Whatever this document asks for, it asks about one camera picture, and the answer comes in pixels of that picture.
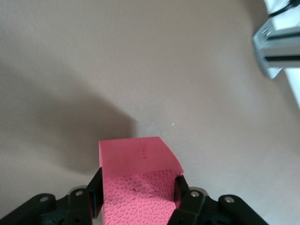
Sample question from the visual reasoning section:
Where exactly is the red foam cube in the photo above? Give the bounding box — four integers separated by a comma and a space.
98, 136, 185, 225

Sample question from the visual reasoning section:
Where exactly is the black cable bundle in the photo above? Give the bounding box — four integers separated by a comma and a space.
268, 0, 300, 17

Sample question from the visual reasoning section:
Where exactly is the brown table cover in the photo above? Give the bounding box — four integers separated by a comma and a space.
0, 0, 300, 225

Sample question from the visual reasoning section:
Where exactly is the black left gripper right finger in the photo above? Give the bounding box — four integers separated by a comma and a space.
168, 175, 268, 225

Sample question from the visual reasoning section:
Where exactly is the grey metal table bracket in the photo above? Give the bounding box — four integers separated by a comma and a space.
252, 18, 300, 80

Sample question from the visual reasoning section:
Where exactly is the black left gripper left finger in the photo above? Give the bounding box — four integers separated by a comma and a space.
0, 167, 104, 225

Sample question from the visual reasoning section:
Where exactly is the white table edge rail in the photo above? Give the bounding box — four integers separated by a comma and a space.
263, 0, 300, 108

